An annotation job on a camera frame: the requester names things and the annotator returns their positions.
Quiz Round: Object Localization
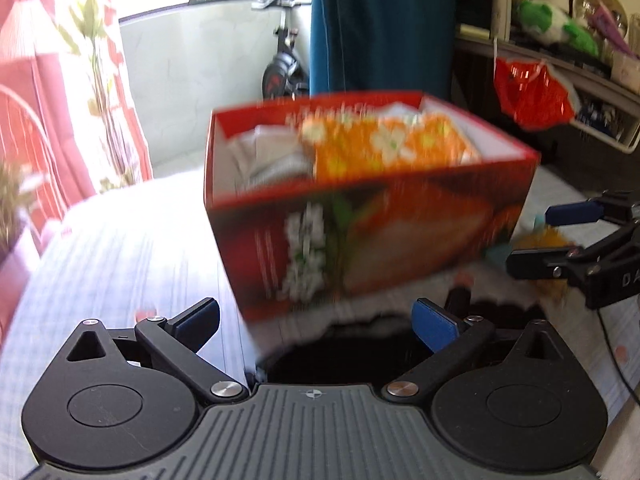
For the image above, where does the blue curtain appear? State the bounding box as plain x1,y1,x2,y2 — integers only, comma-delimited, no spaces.
309,0,459,106

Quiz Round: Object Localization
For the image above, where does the green plush toy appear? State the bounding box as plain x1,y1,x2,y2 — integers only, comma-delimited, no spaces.
514,0,600,57

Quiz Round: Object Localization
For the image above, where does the dark cloth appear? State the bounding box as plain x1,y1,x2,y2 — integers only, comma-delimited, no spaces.
254,287,542,387

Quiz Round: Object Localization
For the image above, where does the red cardboard box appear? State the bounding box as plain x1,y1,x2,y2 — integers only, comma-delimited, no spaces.
203,89,541,324

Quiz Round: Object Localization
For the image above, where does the black cable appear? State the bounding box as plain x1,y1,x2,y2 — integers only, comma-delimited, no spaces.
597,305,634,397

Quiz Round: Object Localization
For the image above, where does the white garment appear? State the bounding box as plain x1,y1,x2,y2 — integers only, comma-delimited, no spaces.
227,122,317,192

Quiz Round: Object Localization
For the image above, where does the small potted plant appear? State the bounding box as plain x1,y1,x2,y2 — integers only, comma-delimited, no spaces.
0,159,49,257

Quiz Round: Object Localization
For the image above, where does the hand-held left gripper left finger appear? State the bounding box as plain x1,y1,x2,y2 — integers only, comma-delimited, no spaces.
66,298,247,407

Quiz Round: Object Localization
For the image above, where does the black exercise bike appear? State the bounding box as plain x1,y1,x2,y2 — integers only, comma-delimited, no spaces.
250,0,314,102

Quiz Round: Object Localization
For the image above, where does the red wire chair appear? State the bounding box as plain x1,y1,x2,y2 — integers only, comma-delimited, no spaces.
0,84,67,242

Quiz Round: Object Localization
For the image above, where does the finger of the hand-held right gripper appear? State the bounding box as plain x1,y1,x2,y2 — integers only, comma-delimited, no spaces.
506,246,584,281
544,191,640,227

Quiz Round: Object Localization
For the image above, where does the dark desk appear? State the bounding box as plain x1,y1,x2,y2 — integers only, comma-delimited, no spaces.
452,34,640,202

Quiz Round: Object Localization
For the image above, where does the white wire rack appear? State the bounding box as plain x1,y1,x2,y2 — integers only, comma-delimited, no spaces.
569,79,640,154

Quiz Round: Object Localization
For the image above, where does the small orange cloth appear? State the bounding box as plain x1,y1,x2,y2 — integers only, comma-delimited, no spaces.
487,212,577,267

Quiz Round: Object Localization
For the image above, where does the red plastic bag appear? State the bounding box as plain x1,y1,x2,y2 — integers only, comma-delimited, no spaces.
493,57,577,132

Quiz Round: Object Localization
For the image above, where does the pink box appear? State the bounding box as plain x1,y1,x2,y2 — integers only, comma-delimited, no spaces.
589,0,640,57

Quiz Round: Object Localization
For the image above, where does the white bottle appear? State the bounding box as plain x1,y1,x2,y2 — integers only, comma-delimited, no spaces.
492,0,512,44

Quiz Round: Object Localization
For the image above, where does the tall bamboo plant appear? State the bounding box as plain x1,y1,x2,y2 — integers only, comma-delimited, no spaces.
55,0,147,197

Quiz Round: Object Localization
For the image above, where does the orange floral cloth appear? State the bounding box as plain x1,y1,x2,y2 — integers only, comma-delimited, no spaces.
299,112,484,181

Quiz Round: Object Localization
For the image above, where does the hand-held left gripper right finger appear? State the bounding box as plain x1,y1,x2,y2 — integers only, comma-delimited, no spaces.
384,298,567,405

